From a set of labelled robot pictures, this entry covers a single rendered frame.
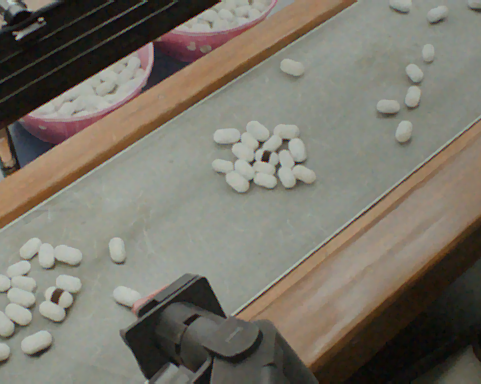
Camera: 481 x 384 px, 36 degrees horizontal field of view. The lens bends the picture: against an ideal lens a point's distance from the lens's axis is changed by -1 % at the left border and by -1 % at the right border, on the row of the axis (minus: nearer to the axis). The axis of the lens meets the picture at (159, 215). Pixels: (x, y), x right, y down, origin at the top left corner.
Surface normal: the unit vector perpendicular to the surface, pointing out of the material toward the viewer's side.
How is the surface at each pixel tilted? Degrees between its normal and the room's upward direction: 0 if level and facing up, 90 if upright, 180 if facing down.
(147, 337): 50
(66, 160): 0
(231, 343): 44
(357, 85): 0
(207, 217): 0
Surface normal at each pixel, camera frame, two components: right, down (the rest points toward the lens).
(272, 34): -0.04, -0.59
